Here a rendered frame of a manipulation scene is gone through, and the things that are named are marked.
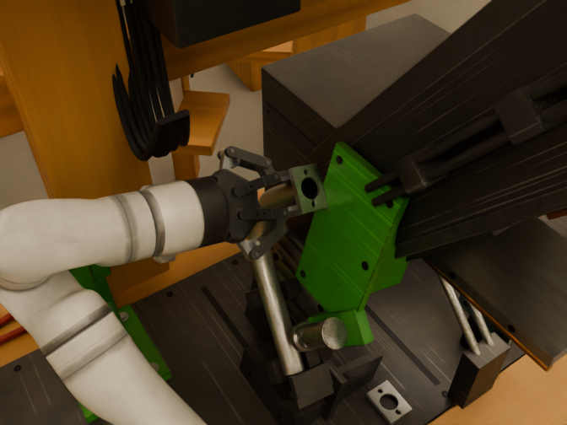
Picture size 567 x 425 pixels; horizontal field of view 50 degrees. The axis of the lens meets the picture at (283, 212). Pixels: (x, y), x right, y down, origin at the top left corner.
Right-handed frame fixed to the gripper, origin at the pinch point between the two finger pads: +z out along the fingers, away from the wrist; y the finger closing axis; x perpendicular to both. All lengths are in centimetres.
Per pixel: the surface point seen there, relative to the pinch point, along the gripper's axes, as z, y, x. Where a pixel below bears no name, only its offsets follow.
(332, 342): 0.1, -18.5, -0.8
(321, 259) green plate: 2.9, -8.8, 1.2
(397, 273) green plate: 9.7, -12.6, -4.2
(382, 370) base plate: 15.9, -28.2, 10.4
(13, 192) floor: 10, 33, 208
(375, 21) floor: 222, 97, 191
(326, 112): 8.9, 9.4, 1.0
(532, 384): 32.1, -34.7, -2.6
